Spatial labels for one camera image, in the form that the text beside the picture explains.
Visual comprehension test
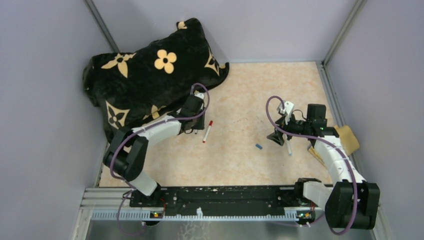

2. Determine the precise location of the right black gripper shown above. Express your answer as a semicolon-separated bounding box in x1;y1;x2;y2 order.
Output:
267;110;312;146

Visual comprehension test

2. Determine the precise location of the white red-tip pen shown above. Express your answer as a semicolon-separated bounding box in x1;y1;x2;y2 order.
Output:
202;120;213;143

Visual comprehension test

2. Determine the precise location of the white light-blue pen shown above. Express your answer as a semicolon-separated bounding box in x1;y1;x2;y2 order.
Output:
285;140;293;156

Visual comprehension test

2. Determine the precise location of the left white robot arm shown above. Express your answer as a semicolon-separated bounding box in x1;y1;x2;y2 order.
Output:
103;93;206;207

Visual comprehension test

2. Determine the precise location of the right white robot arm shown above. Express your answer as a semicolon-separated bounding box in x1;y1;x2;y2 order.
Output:
267;101;380;230

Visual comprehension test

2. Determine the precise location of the black floral plush blanket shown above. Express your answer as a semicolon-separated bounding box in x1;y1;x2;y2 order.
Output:
82;17;230;142

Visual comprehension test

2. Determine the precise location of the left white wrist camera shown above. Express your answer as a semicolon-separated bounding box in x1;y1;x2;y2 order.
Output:
194;92;205;102

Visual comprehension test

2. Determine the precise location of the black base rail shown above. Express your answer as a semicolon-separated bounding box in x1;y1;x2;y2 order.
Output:
129;185;318;217

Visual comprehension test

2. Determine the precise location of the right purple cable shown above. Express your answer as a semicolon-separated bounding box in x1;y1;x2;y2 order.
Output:
265;95;360;236

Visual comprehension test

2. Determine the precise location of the purple cable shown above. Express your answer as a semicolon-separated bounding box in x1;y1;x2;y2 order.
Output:
109;82;211;236
265;95;360;236

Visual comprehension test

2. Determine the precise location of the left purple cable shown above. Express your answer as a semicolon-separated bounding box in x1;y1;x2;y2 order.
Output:
109;82;211;236

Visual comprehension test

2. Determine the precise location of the grey cable duct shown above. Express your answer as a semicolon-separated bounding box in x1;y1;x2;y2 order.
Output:
91;209;299;222

